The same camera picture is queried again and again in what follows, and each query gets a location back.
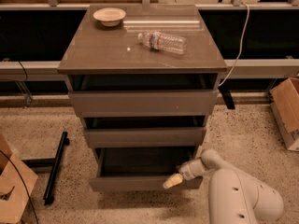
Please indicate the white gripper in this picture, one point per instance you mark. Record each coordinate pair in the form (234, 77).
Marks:
(188, 170)

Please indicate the grey bottom drawer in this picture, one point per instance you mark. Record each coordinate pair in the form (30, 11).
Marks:
(137, 168)

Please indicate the grey drawer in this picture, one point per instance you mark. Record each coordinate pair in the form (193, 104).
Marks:
(89, 104)
(137, 168)
(146, 137)

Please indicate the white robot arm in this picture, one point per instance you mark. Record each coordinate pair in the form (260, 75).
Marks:
(234, 197)

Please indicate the grey middle drawer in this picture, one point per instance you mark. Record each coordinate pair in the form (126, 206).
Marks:
(146, 137)

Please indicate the grey drawer cabinet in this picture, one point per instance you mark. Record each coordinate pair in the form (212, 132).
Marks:
(112, 59)

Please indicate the grey top drawer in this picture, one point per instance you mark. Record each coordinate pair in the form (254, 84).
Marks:
(89, 104)

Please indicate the black metal stand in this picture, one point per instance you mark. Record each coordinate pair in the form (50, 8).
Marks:
(54, 165)

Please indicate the cardboard box right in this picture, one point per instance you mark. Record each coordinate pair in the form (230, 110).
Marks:
(285, 107)

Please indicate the clear plastic water bottle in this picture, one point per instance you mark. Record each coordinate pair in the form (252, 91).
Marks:
(162, 41)

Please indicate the white paper bowl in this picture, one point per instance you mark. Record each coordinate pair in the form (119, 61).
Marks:
(109, 16)

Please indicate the black table leg bracket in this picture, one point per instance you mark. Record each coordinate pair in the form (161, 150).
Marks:
(227, 97)

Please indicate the metal bracket left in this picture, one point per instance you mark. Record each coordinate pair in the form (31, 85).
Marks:
(27, 95)

